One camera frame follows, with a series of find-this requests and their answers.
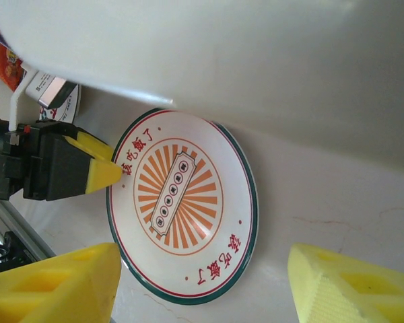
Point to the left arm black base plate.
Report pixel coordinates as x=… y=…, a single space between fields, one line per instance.
x=13 y=247

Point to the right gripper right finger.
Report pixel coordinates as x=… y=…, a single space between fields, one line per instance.
x=323 y=286

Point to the orange sunburst plate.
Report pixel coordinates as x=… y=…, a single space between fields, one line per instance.
x=188 y=202

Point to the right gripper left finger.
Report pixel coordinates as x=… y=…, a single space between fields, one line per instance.
x=97 y=269

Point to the orange snack packet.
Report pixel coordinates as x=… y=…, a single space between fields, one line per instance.
x=3 y=64

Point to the white plastic bin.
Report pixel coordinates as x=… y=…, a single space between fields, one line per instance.
x=222 y=50

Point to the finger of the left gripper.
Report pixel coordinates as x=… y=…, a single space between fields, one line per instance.
x=60 y=168
x=87 y=146

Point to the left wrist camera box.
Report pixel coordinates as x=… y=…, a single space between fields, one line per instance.
x=43 y=87

